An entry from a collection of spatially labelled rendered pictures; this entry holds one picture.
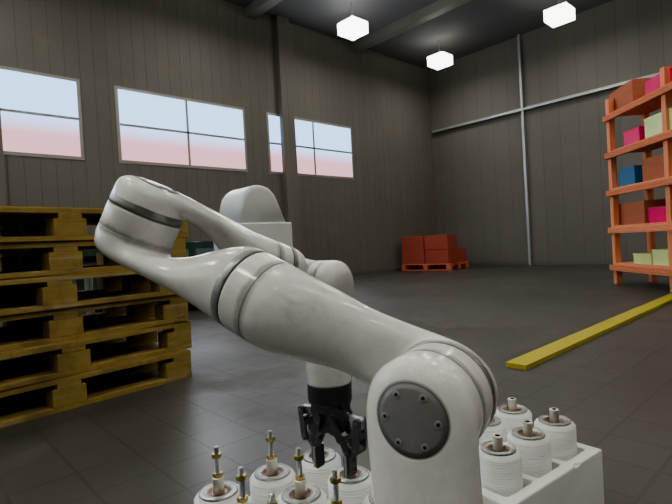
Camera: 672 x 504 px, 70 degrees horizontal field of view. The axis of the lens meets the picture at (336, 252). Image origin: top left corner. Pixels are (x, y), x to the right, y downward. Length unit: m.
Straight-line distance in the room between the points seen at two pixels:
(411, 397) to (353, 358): 0.11
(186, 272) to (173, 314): 2.42
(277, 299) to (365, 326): 0.09
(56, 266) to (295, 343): 2.27
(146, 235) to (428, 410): 0.39
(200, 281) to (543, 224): 11.69
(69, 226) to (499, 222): 10.93
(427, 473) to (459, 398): 0.06
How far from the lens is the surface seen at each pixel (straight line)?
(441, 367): 0.39
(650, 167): 6.81
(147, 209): 0.61
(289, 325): 0.47
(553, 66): 12.49
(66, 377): 2.73
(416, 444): 0.40
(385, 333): 0.47
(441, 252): 11.35
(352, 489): 1.05
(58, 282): 2.68
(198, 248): 6.38
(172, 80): 9.16
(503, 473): 1.18
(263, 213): 5.90
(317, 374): 0.81
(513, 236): 12.40
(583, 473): 1.38
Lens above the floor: 0.72
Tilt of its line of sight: 1 degrees down
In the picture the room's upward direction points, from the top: 3 degrees counter-clockwise
